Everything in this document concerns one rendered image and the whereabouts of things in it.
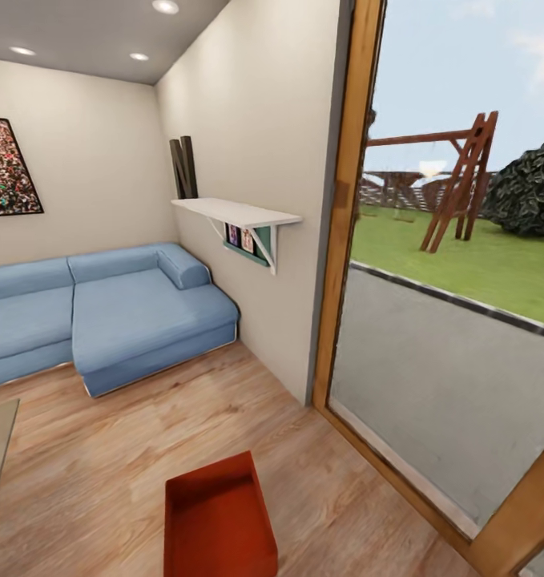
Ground storage box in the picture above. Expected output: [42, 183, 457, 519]
[163, 450, 278, 577]

